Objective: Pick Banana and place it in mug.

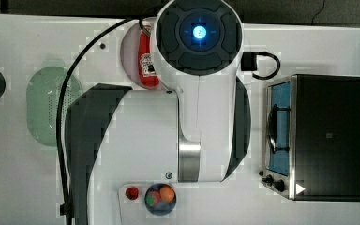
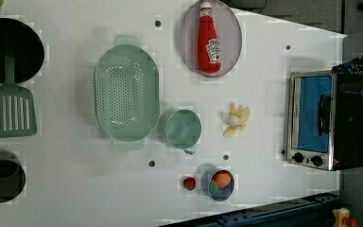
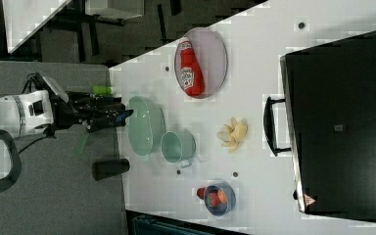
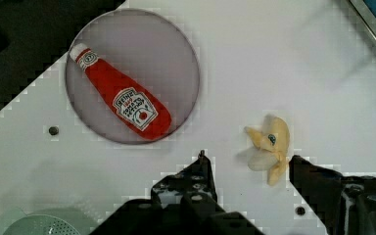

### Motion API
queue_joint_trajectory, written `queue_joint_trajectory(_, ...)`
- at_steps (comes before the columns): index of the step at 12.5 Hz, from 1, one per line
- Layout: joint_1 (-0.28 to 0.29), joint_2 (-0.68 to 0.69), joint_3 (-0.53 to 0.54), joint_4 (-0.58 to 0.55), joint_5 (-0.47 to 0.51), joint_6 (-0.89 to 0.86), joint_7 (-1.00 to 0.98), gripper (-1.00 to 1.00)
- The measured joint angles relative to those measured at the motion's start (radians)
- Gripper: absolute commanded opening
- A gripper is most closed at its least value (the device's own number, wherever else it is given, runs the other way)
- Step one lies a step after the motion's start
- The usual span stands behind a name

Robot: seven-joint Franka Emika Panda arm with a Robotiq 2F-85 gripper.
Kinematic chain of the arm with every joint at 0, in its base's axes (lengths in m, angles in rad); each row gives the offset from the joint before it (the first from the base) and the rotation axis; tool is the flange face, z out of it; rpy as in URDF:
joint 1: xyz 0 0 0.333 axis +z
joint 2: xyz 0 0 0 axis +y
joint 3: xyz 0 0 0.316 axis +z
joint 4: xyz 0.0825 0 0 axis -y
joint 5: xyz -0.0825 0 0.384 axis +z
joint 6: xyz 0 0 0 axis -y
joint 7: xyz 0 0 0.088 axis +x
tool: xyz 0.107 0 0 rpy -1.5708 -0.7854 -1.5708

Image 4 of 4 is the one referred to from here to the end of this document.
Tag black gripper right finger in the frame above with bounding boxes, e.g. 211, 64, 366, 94
289, 155, 376, 235

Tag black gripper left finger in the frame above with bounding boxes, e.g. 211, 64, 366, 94
90, 151, 264, 235

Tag plush peeled banana toy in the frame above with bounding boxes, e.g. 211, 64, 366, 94
245, 115, 290, 186

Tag plush red ketchup bottle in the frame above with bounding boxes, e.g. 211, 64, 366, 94
70, 43, 172, 140

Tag green perforated colander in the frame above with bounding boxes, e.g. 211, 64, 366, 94
0, 208, 98, 235

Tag grey round plate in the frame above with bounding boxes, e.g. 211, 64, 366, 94
65, 9, 201, 145

